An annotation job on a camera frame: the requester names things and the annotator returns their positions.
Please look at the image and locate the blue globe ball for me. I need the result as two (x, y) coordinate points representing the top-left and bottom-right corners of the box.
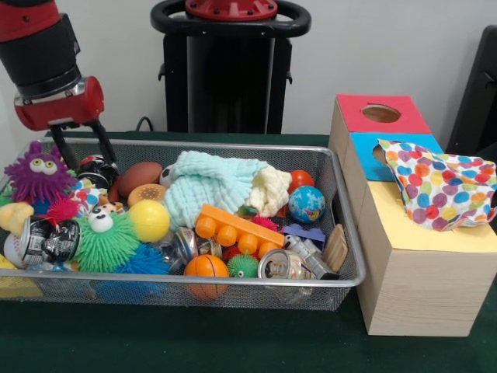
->
(289, 185), (327, 224)

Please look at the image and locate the dark green table cloth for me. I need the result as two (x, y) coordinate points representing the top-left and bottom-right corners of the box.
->
(0, 131), (497, 373)

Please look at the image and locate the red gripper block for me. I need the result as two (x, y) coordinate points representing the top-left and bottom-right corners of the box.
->
(14, 75), (117, 172)

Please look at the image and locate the orange building block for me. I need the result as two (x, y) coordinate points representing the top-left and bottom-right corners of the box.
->
(194, 203), (285, 256)

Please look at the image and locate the shallow clear bin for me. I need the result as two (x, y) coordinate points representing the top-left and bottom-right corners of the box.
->
(0, 138), (367, 312)

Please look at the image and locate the crushed silver can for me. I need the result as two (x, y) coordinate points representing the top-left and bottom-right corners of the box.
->
(259, 249), (314, 282)

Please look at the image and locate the colourful patterned cloth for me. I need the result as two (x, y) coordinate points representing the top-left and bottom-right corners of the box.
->
(377, 140), (497, 232)

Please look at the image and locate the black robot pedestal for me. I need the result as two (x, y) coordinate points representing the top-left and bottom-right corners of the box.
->
(151, 0), (311, 133)

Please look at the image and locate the small brown football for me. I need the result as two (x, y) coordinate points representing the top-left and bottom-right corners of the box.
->
(119, 162), (165, 197)

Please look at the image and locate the wooden box with three holes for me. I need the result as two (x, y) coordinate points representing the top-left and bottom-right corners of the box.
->
(328, 94), (497, 337)

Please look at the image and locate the small orange basketball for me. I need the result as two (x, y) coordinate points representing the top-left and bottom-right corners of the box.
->
(184, 254), (230, 302)

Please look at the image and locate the cream yellow cloth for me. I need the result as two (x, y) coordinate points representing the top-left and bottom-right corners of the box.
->
(247, 165), (293, 218)

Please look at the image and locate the yellow ball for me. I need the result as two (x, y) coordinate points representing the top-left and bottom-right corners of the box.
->
(128, 200), (171, 243)

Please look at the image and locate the light teal cloth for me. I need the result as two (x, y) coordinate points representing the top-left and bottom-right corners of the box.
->
(163, 150), (269, 230)

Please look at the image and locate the green spiky ball with eyes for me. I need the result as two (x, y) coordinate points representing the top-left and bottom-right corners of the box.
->
(74, 204), (142, 273)

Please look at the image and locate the purple spiky monster toy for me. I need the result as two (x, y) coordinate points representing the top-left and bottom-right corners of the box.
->
(3, 141), (78, 204)

